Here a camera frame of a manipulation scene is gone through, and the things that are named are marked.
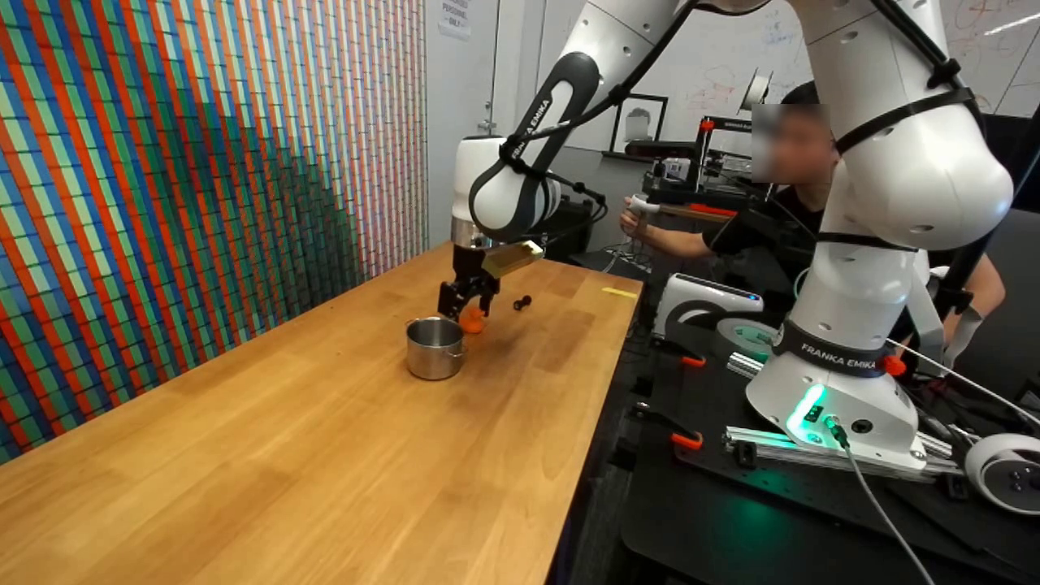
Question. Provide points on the person in dark shirt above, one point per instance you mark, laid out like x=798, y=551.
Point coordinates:
x=782, y=232

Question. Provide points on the white round device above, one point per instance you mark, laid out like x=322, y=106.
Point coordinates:
x=1006, y=473

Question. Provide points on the small black object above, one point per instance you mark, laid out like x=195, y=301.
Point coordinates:
x=520, y=302

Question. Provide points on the black equipment case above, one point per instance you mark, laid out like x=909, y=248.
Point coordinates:
x=574, y=225

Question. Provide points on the person's hand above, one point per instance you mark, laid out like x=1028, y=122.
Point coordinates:
x=634, y=221

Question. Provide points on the black robot cart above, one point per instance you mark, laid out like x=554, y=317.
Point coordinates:
x=759, y=521

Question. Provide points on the person's bare forearm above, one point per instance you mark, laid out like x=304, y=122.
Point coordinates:
x=686, y=241

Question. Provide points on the white grey controller box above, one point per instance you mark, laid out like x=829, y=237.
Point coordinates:
x=699, y=295

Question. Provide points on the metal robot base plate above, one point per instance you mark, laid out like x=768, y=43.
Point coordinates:
x=782, y=447

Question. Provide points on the framed portrait picture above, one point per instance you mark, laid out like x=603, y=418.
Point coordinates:
x=638, y=122

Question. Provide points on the black red frame machine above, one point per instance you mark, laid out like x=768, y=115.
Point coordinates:
x=730, y=151

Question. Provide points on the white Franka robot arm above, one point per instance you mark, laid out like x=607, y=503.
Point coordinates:
x=922, y=163

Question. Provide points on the orange toy duck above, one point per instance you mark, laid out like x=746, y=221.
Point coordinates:
x=471, y=321

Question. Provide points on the thin white rod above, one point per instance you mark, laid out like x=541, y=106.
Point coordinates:
x=962, y=390

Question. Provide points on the yellow tape strip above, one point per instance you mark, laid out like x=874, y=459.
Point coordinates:
x=618, y=290

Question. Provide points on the small steel pot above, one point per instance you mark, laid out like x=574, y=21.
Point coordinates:
x=432, y=348

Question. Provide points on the person's forearm with wristband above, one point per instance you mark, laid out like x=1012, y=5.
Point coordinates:
x=969, y=302

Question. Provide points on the black orange clamp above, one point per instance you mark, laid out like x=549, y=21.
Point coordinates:
x=671, y=430
x=681, y=356

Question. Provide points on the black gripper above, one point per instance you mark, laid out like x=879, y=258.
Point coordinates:
x=476, y=269

